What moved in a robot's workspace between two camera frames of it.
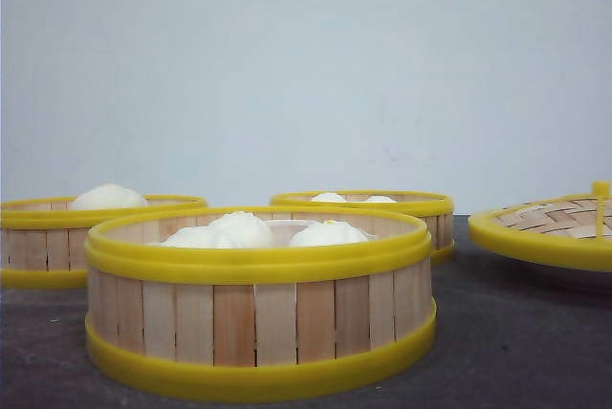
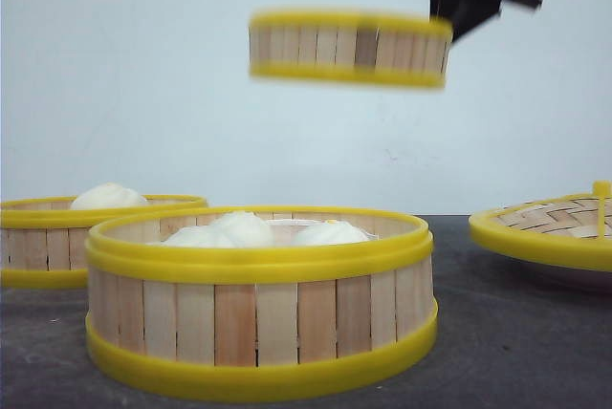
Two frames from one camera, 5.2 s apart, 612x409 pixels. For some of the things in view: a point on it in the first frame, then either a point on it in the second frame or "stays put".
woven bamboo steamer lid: x=570 y=231 stays put
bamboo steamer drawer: x=43 y=240 stays put
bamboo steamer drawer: x=436 y=210 -> x=350 y=46
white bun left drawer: x=109 y=196 stays put
